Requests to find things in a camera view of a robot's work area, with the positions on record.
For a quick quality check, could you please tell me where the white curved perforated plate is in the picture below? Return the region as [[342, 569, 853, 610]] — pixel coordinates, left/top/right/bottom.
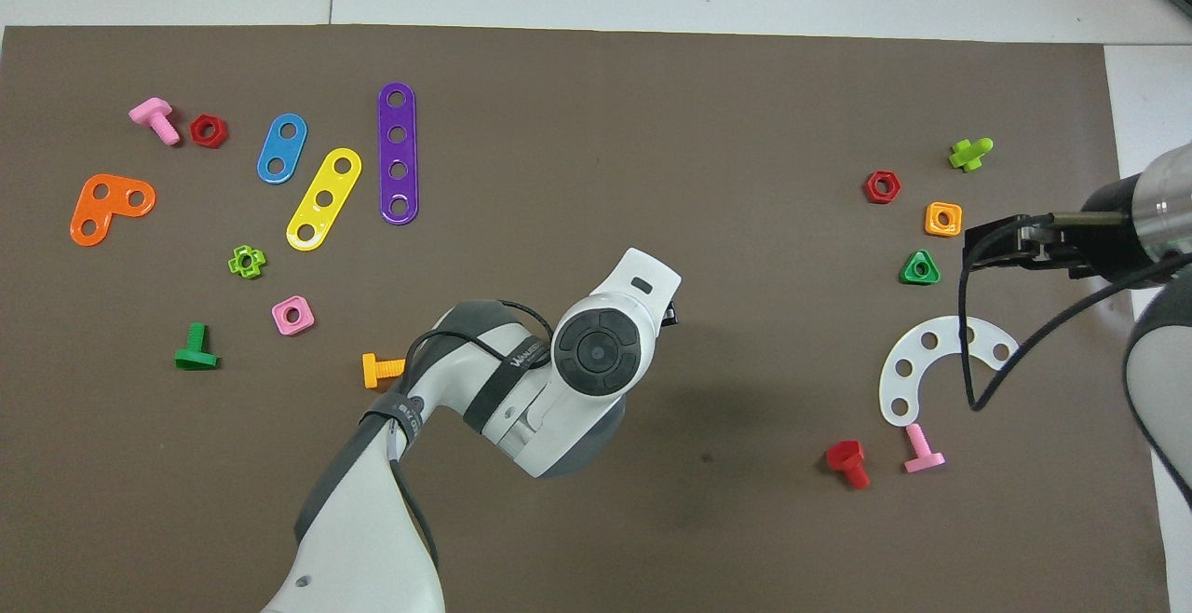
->
[[878, 315, 1022, 429]]

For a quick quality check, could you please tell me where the brown table mat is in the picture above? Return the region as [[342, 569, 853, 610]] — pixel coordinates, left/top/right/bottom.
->
[[0, 24, 1170, 613]]

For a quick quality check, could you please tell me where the pink plastic bolt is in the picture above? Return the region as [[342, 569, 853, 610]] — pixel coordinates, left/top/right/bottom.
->
[[902, 423, 947, 475], [128, 97, 182, 147]]

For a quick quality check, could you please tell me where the lime cross-head plastic bolt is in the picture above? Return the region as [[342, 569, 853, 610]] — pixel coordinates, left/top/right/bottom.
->
[[948, 137, 995, 173]]

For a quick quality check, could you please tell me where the green plastic bolt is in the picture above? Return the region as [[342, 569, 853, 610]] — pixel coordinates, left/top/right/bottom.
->
[[174, 321, 220, 372]]

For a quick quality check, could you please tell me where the orange heart three-hole plate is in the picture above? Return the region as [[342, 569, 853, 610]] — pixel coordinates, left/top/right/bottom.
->
[[69, 173, 157, 248]]

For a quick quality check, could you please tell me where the orange square plastic nut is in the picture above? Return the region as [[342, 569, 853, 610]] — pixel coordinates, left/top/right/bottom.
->
[[924, 200, 964, 238]]

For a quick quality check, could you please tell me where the red plastic bolt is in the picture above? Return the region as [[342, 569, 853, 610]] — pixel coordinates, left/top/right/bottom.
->
[[824, 440, 872, 491]]

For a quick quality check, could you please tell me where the orange plastic bolt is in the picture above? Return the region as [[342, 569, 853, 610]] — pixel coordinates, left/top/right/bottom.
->
[[361, 352, 408, 390]]

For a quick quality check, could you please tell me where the yellow three-hole plate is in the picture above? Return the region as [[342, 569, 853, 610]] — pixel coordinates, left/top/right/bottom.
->
[[285, 147, 363, 252]]

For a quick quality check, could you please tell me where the pink square plastic nut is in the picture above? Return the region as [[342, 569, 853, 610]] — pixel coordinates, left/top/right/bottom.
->
[[271, 295, 316, 337]]

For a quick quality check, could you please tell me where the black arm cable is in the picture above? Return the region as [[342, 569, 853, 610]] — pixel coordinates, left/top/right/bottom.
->
[[384, 299, 552, 613], [957, 211, 1192, 414]]

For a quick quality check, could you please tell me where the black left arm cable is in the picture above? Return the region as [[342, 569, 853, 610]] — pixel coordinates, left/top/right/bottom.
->
[[384, 299, 552, 613]]

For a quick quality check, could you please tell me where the purple four-hole plate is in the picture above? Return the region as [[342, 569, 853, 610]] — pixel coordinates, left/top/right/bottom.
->
[[377, 82, 420, 226]]

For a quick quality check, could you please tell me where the blue two-hole plate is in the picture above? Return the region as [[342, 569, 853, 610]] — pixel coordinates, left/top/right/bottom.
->
[[255, 113, 309, 185]]

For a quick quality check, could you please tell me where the green triangle plastic nut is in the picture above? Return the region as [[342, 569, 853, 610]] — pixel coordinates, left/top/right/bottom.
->
[[900, 249, 942, 286]]

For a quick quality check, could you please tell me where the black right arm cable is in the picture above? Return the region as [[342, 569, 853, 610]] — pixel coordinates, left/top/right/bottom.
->
[[957, 211, 1192, 414]]

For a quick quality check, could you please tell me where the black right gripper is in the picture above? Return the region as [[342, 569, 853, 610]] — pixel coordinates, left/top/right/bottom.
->
[[964, 173, 1148, 290]]

